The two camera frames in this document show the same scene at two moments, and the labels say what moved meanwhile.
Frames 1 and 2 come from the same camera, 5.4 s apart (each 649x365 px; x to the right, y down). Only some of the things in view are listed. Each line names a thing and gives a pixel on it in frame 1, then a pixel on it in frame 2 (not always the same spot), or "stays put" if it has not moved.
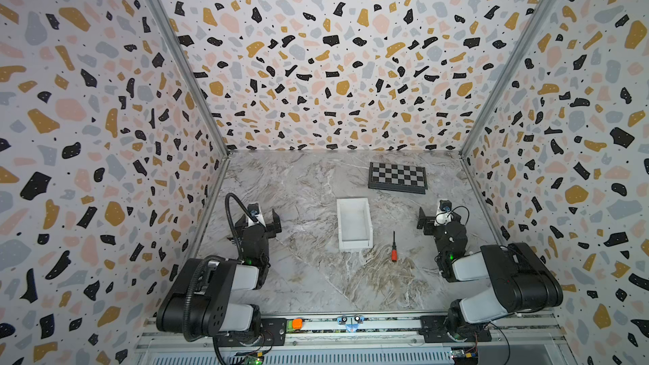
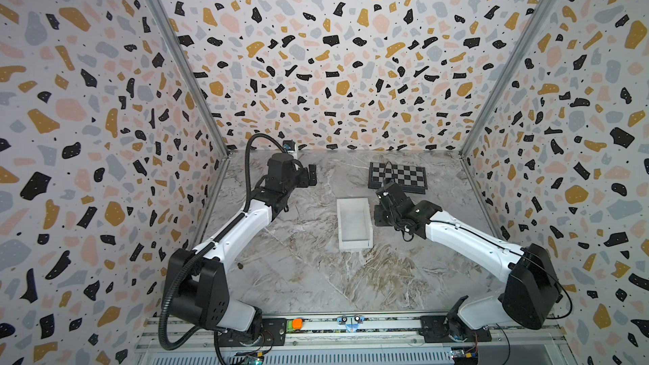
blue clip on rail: (351, 321) stays put
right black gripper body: (442, 235) to (395, 220)
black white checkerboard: (397, 177) stays put
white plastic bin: (355, 231) stays put
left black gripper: (275, 227) to (306, 173)
